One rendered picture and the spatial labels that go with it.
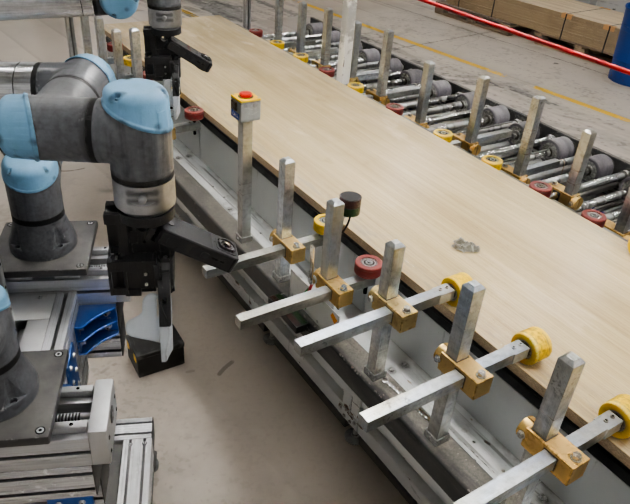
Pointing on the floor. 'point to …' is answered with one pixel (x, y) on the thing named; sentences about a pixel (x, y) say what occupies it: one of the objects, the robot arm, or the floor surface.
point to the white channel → (346, 41)
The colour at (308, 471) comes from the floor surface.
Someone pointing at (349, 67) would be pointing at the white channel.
